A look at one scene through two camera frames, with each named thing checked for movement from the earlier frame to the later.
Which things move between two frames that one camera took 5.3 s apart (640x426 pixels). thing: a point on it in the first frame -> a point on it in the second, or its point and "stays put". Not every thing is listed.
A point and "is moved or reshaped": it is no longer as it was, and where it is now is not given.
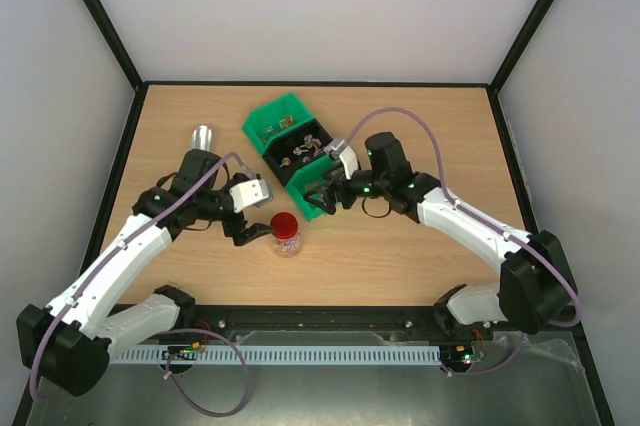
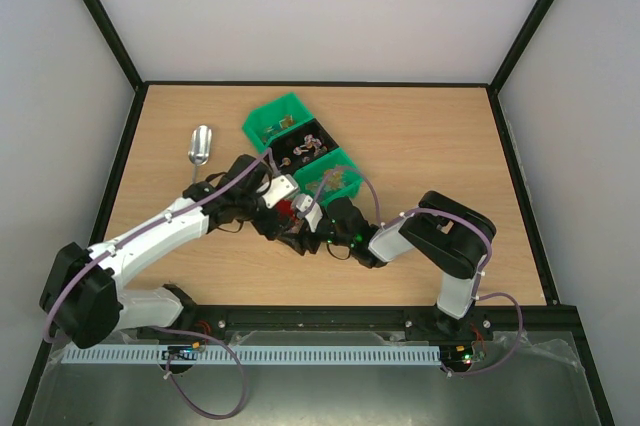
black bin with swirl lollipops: x=295 y=149 stays put
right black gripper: x=333 y=191 -> x=310 y=237
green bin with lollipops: x=272 y=120 stays put
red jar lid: x=284 y=225 is moved or reshaped
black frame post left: x=99 y=14 stays put
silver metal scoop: x=202 y=138 stays put
